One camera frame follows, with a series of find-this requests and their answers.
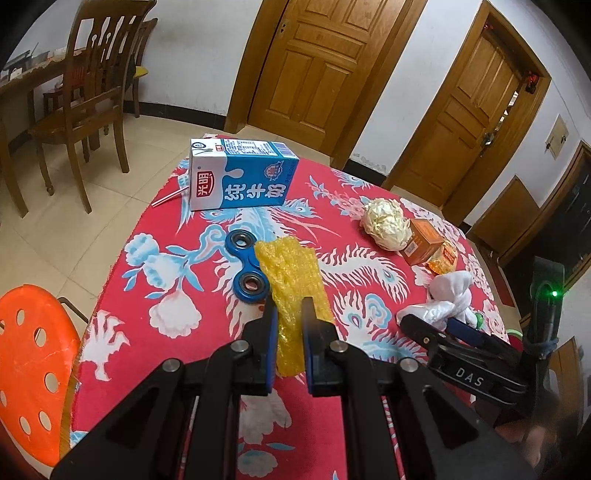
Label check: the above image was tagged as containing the white sock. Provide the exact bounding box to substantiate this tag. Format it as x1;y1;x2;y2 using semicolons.
396;270;478;331

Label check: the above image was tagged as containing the orange cardboard box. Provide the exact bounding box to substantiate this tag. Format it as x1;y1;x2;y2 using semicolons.
401;219;444;266

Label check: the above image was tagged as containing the yellow foam net wrap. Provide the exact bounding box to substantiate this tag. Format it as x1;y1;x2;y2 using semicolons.
254;236;335;377

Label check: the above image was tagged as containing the blue white milk carton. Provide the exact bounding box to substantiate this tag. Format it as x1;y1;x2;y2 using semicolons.
188;138;298;211

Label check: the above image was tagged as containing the red bin with green rim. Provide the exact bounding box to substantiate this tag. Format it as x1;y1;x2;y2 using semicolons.
506;328;523;341

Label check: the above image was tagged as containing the orange snack wrapper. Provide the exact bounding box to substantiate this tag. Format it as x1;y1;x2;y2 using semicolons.
427;240;459;275

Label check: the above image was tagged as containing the blue fidget spinner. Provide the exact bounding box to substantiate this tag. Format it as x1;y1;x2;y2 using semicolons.
225;229;270;304

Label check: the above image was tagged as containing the small wooden shoe cabinet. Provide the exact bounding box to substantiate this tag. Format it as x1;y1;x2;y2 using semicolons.
468;176;539;254

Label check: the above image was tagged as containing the crumpled cream paper ball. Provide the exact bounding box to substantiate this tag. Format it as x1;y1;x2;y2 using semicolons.
360;198;412;252

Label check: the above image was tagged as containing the black entrance door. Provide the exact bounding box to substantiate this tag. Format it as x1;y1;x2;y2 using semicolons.
499;143;590;291

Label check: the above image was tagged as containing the white drinking straw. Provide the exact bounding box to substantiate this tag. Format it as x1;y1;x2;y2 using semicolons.
150;186;190;208

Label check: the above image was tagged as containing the orange plastic stool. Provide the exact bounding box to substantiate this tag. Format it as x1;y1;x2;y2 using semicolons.
1;284;89;467

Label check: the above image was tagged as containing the wooden door right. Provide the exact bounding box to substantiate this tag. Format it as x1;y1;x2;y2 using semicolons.
382;1;551;225

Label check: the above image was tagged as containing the wooden door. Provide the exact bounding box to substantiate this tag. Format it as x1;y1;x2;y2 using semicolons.
224;1;426;169
382;1;551;225

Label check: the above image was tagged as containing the wooden door left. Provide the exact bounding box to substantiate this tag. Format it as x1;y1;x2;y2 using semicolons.
224;1;426;169

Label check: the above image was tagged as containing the wooden dining chair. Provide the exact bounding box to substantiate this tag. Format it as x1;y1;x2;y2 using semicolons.
29;1;156;213

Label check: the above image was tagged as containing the wall electrical panel box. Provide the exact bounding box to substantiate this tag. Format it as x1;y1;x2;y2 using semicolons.
545;115;569;160

